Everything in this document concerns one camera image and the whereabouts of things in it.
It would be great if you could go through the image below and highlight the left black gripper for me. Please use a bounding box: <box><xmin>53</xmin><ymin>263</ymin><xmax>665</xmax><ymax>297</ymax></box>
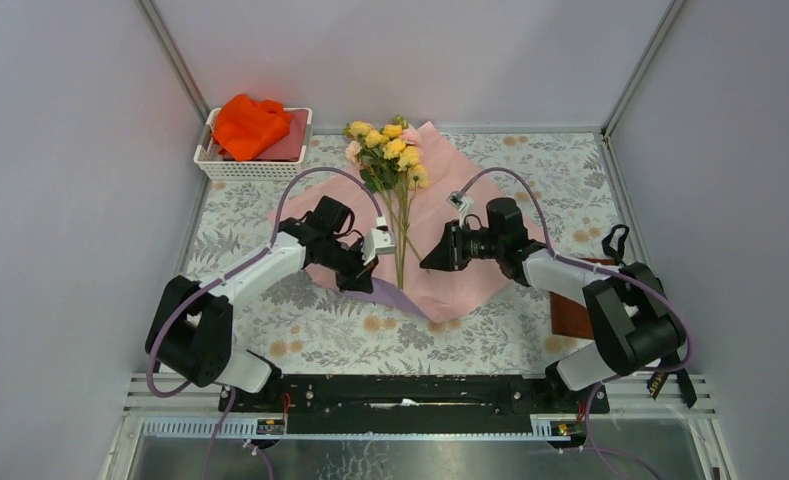
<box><xmin>316</xmin><ymin>238</ymin><xmax>379</xmax><ymax>295</ymax></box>

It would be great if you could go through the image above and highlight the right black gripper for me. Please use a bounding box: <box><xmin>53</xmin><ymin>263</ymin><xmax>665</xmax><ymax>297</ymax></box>
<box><xmin>419</xmin><ymin>220</ymin><xmax>503</xmax><ymax>273</ymax></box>

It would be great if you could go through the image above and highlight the yellow fake flower bunch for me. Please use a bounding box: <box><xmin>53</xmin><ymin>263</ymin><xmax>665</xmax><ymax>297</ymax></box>
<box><xmin>344</xmin><ymin>115</ymin><xmax>432</xmax><ymax>291</ymax></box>

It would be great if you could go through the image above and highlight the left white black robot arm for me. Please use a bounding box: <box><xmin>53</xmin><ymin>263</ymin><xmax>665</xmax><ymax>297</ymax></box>
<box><xmin>145</xmin><ymin>196</ymin><xmax>393</xmax><ymax>411</ymax></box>

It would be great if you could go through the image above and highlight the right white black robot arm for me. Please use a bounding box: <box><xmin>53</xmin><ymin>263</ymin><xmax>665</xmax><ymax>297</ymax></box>
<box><xmin>420</xmin><ymin>192</ymin><xmax>687</xmax><ymax>412</ymax></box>

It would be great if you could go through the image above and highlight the floral patterned table mat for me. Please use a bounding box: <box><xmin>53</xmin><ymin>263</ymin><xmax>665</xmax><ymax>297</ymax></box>
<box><xmin>186</xmin><ymin>133</ymin><xmax>620</xmax><ymax>375</ymax></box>

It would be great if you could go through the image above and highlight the brown leather pad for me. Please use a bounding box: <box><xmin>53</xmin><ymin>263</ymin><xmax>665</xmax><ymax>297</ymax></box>
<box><xmin>549</xmin><ymin>265</ymin><xmax>594</xmax><ymax>340</ymax></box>

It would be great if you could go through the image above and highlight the dark red folded paper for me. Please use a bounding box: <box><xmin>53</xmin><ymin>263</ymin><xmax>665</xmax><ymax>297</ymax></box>
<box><xmin>257</xmin><ymin>108</ymin><xmax>311</xmax><ymax>162</ymax></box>

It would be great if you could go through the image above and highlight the orange cloth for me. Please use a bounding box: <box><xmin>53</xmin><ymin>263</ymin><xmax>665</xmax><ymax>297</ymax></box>
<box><xmin>212</xmin><ymin>94</ymin><xmax>293</xmax><ymax>161</ymax></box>

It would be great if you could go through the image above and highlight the white plastic basket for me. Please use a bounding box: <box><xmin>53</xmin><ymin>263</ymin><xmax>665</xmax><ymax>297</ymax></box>
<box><xmin>193</xmin><ymin>107</ymin><xmax>313</xmax><ymax>181</ymax></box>

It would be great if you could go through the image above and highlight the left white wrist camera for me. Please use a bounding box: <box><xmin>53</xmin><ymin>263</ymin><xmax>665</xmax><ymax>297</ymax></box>
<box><xmin>361</xmin><ymin>216</ymin><xmax>396</xmax><ymax>265</ymax></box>

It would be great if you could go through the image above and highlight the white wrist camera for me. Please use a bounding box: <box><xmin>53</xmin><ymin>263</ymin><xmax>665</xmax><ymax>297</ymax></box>
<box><xmin>361</xmin><ymin>216</ymin><xmax>396</xmax><ymax>265</ymax></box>
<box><xmin>447</xmin><ymin>191</ymin><xmax>474</xmax><ymax>225</ymax></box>

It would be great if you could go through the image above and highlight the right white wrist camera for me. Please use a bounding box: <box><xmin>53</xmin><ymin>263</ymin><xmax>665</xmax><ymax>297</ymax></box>
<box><xmin>447</xmin><ymin>191</ymin><xmax>474</xmax><ymax>225</ymax></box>

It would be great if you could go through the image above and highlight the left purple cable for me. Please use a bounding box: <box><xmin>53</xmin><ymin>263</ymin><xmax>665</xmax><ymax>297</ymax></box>
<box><xmin>144</xmin><ymin>166</ymin><xmax>389</xmax><ymax>480</ymax></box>

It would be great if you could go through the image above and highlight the purple cable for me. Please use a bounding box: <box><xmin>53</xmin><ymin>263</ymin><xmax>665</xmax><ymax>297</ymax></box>
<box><xmin>456</xmin><ymin>166</ymin><xmax>693</xmax><ymax>480</ymax></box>
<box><xmin>144</xmin><ymin>166</ymin><xmax>389</xmax><ymax>480</ymax></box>

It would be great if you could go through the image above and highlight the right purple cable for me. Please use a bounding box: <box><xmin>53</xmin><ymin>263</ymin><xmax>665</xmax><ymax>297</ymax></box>
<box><xmin>456</xmin><ymin>166</ymin><xmax>693</xmax><ymax>480</ymax></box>

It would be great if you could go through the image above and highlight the black mounting base rail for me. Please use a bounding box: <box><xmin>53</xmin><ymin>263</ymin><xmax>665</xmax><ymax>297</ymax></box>
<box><xmin>218</xmin><ymin>374</ymin><xmax>592</xmax><ymax>435</ymax></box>

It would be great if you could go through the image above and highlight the black strap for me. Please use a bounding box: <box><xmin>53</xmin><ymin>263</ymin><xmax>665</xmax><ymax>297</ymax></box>
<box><xmin>601</xmin><ymin>223</ymin><xmax>699</xmax><ymax>409</ymax></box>

